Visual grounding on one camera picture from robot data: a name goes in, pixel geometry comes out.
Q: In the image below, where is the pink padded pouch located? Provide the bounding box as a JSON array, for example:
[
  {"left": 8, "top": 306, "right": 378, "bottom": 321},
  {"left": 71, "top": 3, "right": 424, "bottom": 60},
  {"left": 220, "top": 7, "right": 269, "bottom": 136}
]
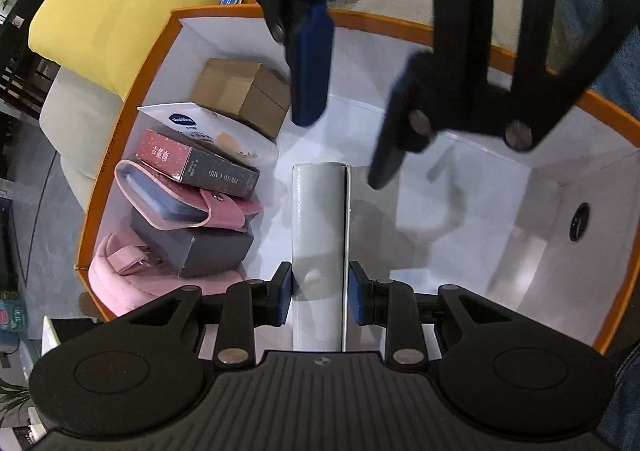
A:
[{"left": 89, "top": 231, "right": 248, "bottom": 319}]

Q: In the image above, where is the dark grey box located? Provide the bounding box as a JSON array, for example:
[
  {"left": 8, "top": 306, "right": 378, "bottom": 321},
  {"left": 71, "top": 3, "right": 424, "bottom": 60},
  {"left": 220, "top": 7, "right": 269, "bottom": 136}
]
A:
[{"left": 130, "top": 208, "right": 255, "bottom": 279}]

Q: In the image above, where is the white sachet pack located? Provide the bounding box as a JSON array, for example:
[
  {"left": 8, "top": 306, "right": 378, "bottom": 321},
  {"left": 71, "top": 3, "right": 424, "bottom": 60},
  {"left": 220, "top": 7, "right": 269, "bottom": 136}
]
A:
[{"left": 136, "top": 101, "right": 278, "bottom": 167}]

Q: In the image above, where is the small white box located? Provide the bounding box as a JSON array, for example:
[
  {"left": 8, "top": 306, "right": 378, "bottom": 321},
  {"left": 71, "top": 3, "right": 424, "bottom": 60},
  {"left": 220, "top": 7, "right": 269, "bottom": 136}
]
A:
[{"left": 42, "top": 316, "right": 101, "bottom": 357}]

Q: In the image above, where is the brown cardboard box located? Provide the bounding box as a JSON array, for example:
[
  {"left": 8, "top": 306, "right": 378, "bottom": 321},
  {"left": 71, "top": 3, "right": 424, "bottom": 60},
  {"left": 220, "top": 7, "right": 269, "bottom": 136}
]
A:
[{"left": 190, "top": 58, "right": 292, "bottom": 139}]

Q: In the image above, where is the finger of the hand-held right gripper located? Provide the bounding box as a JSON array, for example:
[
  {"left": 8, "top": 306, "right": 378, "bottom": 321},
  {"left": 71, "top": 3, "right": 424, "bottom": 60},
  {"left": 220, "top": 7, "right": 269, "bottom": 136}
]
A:
[
  {"left": 367, "top": 0, "right": 640, "bottom": 189},
  {"left": 227, "top": 0, "right": 335, "bottom": 127}
]

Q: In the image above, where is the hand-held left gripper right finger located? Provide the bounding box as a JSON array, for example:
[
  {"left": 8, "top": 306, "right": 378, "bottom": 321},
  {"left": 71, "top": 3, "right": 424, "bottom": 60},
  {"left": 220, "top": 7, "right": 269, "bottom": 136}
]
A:
[{"left": 348, "top": 260, "right": 508, "bottom": 365}]

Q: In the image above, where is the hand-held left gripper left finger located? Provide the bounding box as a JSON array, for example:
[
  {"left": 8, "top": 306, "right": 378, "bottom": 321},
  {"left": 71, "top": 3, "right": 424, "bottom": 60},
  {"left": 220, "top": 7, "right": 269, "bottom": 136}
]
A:
[{"left": 119, "top": 261, "right": 293, "bottom": 367}]

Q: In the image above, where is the dark red card box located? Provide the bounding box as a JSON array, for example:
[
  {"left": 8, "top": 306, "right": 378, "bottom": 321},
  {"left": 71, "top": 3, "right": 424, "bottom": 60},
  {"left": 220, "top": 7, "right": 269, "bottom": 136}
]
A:
[{"left": 136, "top": 128, "right": 261, "bottom": 199}]

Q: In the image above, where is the pink card case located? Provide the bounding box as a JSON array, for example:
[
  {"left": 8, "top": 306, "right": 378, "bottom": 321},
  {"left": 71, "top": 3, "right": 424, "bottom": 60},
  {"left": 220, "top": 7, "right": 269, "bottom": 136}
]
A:
[{"left": 115, "top": 160, "right": 263, "bottom": 232}]

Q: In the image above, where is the yellow cushion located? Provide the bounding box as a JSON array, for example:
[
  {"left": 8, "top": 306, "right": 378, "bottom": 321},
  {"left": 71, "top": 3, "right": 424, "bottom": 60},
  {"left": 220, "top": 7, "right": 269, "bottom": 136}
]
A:
[{"left": 28, "top": 0, "right": 261, "bottom": 102}]

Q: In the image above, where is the white tall box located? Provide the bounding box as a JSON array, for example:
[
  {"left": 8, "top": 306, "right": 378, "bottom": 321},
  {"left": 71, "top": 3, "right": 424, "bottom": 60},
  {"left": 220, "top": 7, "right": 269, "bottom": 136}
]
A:
[{"left": 291, "top": 162, "right": 353, "bottom": 352}]

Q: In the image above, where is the orange cardboard box white inside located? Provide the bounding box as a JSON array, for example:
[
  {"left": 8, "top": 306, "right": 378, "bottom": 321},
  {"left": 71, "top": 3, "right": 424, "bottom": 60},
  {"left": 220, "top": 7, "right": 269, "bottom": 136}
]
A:
[{"left": 74, "top": 4, "right": 640, "bottom": 352}]

